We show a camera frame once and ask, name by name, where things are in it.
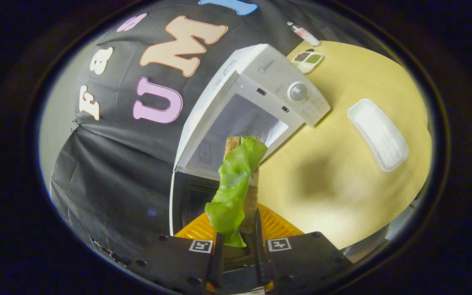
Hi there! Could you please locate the white divided seed dish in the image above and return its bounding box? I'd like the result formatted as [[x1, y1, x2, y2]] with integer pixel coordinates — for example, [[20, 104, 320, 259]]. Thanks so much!
[[291, 49, 324, 74]]

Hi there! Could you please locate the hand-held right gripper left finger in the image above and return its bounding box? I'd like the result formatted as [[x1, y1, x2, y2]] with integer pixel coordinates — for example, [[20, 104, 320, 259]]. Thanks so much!
[[129, 211, 225, 295]]

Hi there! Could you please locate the lettuce sandwich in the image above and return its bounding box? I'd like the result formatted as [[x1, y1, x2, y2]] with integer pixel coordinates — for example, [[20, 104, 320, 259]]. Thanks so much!
[[204, 136, 268, 248]]

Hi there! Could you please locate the small pink label bottle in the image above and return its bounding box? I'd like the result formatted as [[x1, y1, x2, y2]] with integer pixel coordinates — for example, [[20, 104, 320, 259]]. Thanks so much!
[[287, 21, 321, 47]]

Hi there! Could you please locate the white rectangular tray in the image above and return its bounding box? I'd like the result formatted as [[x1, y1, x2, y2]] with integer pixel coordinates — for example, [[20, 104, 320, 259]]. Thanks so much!
[[347, 98, 409, 172]]

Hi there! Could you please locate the white microwave oven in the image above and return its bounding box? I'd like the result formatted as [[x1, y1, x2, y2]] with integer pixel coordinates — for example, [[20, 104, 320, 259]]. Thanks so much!
[[169, 43, 331, 271]]

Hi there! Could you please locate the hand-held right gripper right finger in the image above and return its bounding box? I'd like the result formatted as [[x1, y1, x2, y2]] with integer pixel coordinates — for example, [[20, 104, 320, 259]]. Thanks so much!
[[254, 203, 353, 293]]

